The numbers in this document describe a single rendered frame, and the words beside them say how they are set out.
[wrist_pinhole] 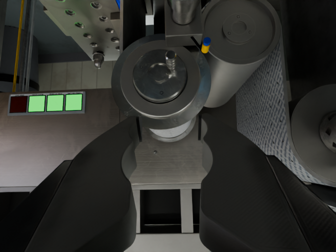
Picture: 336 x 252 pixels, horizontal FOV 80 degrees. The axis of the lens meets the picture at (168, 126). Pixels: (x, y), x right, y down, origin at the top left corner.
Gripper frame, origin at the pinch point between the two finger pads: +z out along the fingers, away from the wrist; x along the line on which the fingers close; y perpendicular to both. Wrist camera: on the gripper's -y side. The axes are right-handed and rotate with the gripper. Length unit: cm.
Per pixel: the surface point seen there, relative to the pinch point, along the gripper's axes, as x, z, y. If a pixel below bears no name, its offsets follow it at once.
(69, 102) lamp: -33, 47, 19
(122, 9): -7.7, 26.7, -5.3
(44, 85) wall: -168, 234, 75
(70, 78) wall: -134, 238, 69
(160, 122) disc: -1.9, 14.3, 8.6
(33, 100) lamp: -45, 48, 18
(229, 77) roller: 9.3, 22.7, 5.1
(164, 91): -1.1, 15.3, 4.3
